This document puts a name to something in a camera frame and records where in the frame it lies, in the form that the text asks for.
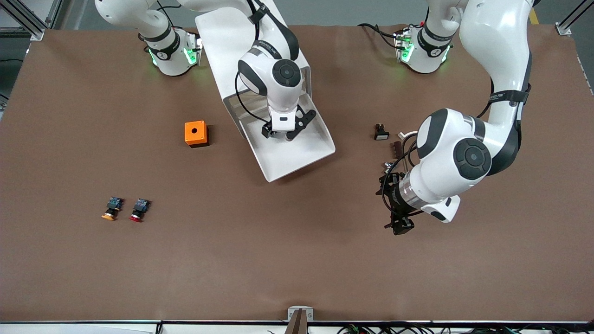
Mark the white drawer cabinet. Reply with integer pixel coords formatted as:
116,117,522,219
195,0,312,140

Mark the red push button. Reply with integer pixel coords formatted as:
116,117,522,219
129,198,152,223

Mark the yellow push button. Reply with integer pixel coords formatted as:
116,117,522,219
101,197,124,221

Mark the brown table mat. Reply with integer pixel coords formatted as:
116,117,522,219
0,23,594,324

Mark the white edge board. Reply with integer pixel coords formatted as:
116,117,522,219
0,323,161,334

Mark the orange button enclosure box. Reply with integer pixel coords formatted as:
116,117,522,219
184,121,210,148

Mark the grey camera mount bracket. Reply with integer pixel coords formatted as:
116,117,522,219
284,306,315,334

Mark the aluminium frame profile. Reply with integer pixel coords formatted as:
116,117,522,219
556,0,594,36
0,0,63,40

